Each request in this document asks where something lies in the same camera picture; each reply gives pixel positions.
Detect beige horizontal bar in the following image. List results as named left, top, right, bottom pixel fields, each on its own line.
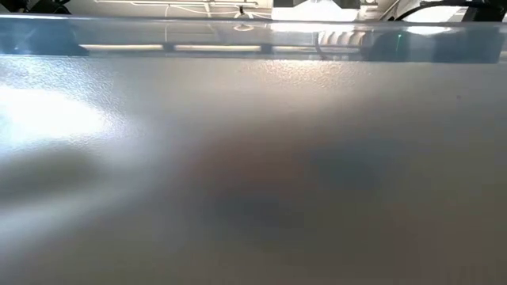
left=93, top=0, right=259, bottom=9

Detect clear frosted plastic bin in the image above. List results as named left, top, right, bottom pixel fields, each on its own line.
left=0, top=14, right=507, bottom=285

